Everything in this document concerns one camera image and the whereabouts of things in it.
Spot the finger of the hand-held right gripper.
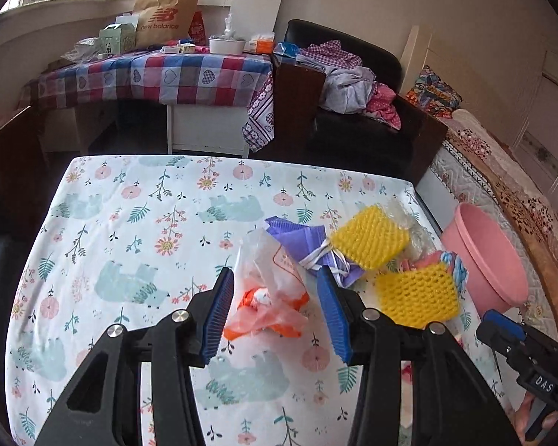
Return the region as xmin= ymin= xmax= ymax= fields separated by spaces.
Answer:
xmin=475 ymin=309 xmax=526 ymax=354

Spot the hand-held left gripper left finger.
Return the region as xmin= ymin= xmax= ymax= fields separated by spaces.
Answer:
xmin=35 ymin=267 xmax=235 ymax=446

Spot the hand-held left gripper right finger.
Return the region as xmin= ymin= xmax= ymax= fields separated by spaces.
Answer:
xmin=316 ymin=266 xmax=522 ymax=446

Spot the orange white plastic bag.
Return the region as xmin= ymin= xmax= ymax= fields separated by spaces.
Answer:
xmin=223 ymin=227 xmax=310 ymax=341

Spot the pink plastic bucket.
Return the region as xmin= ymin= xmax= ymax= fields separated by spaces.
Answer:
xmin=441 ymin=202 xmax=530 ymax=319

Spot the pink colourful wrapper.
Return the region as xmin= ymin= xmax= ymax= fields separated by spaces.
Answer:
xmin=400 ymin=250 xmax=469 ymax=298

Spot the purple plastic bag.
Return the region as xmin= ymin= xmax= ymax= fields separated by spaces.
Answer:
xmin=265 ymin=216 xmax=363 ymax=289

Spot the yellow knitted sponge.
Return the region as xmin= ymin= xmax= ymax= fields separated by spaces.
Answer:
xmin=330 ymin=204 xmax=411 ymax=270
xmin=374 ymin=262 xmax=461 ymax=330

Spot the clear plastic wrapper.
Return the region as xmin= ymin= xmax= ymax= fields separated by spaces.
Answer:
xmin=386 ymin=197 xmax=442 ymax=261

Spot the person's right hand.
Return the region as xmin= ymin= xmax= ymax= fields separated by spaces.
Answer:
xmin=514 ymin=391 xmax=534 ymax=445

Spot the floral printed tablecloth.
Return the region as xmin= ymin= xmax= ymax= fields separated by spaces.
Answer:
xmin=4 ymin=154 xmax=522 ymax=446

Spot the brown leaf pattern blanket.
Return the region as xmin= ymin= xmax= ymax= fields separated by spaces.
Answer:
xmin=446 ymin=127 xmax=558 ymax=330

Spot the black leather armchair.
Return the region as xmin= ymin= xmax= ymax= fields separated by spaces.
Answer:
xmin=272 ymin=19 xmax=449 ymax=184

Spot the bed with quilted mattress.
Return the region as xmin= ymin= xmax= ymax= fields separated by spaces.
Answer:
xmin=428 ymin=107 xmax=558 ymax=349

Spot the white desk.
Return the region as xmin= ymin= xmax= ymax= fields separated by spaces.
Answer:
xmin=42 ymin=100 xmax=252 ymax=159

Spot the purple floral hanging cloth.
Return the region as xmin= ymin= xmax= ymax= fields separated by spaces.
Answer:
xmin=242 ymin=72 xmax=276 ymax=152

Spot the pink floral quilt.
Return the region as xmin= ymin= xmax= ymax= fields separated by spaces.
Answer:
xmin=451 ymin=108 xmax=526 ymax=187

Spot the pink dotted garment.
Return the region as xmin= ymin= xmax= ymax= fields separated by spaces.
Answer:
xmin=365 ymin=83 xmax=403 ymax=131

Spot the grey lilac garment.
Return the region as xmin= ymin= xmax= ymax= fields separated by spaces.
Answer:
xmin=321 ymin=66 xmax=377 ymax=114

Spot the plaid heart tablecloth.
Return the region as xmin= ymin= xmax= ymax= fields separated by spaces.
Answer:
xmin=19 ymin=49 xmax=274 ymax=112

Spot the colourful printed pillow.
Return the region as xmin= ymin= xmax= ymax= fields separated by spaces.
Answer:
xmin=405 ymin=65 xmax=463 ymax=117

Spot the dark wooden cabinet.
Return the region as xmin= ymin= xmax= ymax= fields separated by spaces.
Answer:
xmin=0 ymin=107 xmax=47 ymax=224

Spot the purple checked garment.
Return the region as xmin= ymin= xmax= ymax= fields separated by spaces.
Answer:
xmin=302 ymin=41 xmax=363 ymax=70

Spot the blue packet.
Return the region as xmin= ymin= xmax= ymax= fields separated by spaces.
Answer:
xmin=273 ymin=42 xmax=303 ymax=59

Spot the white round bowl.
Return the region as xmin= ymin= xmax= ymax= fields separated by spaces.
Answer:
xmin=208 ymin=36 xmax=246 ymax=55

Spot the cream bed headboard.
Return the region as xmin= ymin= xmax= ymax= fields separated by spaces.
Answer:
xmin=400 ymin=25 xmax=452 ymax=98

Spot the orange white tissue box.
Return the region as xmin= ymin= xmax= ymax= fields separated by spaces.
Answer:
xmin=248 ymin=32 xmax=276 ymax=54

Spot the red snack packet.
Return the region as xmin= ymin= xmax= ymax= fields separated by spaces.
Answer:
xmin=188 ymin=10 xmax=206 ymax=47

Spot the pale green box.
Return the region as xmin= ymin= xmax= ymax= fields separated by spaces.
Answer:
xmin=99 ymin=23 xmax=137 ymax=54

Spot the clear plastic bag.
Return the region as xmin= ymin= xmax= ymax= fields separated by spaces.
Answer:
xmin=62 ymin=37 xmax=105 ymax=63

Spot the brown paper shopping bag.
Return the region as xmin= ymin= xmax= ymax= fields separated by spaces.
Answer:
xmin=134 ymin=0 xmax=201 ymax=49

